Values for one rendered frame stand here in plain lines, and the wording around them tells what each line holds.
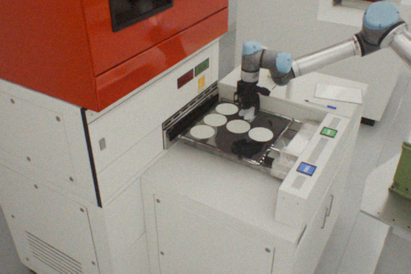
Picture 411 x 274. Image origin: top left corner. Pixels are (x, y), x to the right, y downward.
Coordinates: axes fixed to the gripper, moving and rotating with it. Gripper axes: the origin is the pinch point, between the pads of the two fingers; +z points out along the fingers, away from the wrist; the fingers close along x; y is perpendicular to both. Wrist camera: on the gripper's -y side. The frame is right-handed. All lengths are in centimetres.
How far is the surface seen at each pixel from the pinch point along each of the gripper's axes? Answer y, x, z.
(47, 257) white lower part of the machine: 89, -33, 62
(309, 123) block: -19.4, 15.8, 0.5
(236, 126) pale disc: 7.7, -0.3, 1.2
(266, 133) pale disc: -0.1, 10.5, 1.3
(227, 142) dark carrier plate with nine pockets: 17.7, 6.9, 1.4
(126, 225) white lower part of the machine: 62, 2, 26
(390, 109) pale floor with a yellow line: -210, -56, 91
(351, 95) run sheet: -44.7, 15.5, -5.5
